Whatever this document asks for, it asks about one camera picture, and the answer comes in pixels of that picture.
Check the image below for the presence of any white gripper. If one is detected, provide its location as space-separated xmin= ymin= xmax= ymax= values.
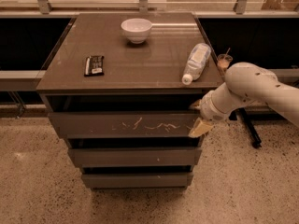
xmin=188 ymin=91 xmax=231 ymax=138

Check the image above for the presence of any grey top drawer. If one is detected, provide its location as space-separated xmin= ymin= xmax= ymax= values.
xmin=49 ymin=111 xmax=199 ymax=139

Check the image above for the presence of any grey drawer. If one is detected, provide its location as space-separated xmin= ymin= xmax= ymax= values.
xmin=68 ymin=147 xmax=201 ymax=167
xmin=81 ymin=172 xmax=193 ymax=189
xmin=49 ymin=111 xmax=199 ymax=139

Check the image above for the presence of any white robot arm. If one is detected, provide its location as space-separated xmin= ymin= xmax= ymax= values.
xmin=189 ymin=63 xmax=299 ymax=138

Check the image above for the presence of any grey drawer cabinet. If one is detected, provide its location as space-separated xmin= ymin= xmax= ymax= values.
xmin=37 ymin=13 xmax=222 ymax=175

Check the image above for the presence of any grey bottom drawer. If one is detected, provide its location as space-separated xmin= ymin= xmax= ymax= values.
xmin=81 ymin=172 xmax=193 ymax=189

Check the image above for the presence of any grey middle drawer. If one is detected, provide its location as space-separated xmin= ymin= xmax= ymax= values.
xmin=68 ymin=147 xmax=201 ymax=167

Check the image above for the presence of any black stand leg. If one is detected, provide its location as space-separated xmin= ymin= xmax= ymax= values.
xmin=229 ymin=108 xmax=262 ymax=149

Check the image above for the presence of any plastic cup with straw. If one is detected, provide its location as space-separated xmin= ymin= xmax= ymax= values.
xmin=217 ymin=49 xmax=233 ymax=72

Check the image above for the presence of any clear plastic water bottle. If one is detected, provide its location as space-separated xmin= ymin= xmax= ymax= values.
xmin=181 ymin=43 xmax=211 ymax=85

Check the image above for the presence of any white ceramic bowl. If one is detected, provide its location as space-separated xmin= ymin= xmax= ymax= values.
xmin=121 ymin=18 xmax=152 ymax=44

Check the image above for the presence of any metal window railing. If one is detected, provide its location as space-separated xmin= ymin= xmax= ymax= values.
xmin=0 ymin=0 xmax=299 ymax=18

